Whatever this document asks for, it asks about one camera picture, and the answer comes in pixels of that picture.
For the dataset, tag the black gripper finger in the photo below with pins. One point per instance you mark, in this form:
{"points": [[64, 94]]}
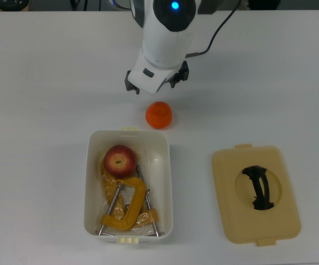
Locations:
{"points": [[131, 84], [180, 74]]}

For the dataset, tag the red apple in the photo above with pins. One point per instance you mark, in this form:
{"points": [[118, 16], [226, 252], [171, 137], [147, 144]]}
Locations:
{"points": [[120, 161]]}

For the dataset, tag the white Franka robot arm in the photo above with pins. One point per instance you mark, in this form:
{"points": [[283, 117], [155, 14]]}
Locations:
{"points": [[164, 41]]}

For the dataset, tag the orange fruit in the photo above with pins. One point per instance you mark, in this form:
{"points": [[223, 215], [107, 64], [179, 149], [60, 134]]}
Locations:
{"points": [[159, 115]]}

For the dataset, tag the white plastic container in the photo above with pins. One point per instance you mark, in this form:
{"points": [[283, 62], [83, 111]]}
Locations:
{"points": [[164, 176]]}

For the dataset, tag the clear crinkled plastic bag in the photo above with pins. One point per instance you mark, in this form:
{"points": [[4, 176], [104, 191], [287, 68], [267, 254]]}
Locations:
{"points": [[109, 187]]}

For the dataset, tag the large yellow C-clamp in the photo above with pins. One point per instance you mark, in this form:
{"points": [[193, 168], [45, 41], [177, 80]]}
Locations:
{"points": [[133, 204]]}

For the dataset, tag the small yellow C-clamp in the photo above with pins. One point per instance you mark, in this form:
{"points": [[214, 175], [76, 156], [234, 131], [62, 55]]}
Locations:
{"points": [[149, 215]]}

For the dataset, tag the dark round object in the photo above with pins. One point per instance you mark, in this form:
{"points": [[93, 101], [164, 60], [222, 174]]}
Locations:
{"points": [[11, 4]]}

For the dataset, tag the tan plastic lid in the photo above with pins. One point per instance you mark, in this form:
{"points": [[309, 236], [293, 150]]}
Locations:
{"points": [[231, 215]]}

